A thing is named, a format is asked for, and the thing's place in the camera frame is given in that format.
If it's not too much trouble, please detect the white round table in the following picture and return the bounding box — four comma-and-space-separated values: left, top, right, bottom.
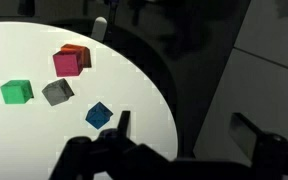
0, 22, 178, 180

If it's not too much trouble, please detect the orange block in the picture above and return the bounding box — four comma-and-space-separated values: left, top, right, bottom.
61, 44, 92, 68

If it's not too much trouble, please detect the green block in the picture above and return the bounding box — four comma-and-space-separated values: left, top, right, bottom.
0, 80, 34, 104

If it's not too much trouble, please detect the blue block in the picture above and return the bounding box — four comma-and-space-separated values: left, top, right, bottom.
85, 102, 113, 129

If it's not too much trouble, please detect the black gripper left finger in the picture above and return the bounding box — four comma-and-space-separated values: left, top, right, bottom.
48, 110, 172, 180

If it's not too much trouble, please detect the gray block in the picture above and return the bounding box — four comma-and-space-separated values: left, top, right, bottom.
42, 78, 74, 106

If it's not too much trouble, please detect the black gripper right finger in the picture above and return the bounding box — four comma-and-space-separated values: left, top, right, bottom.
228, 112, 288, 180

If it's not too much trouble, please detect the pink block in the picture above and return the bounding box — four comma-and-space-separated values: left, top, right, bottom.
53, 51, 83, 77

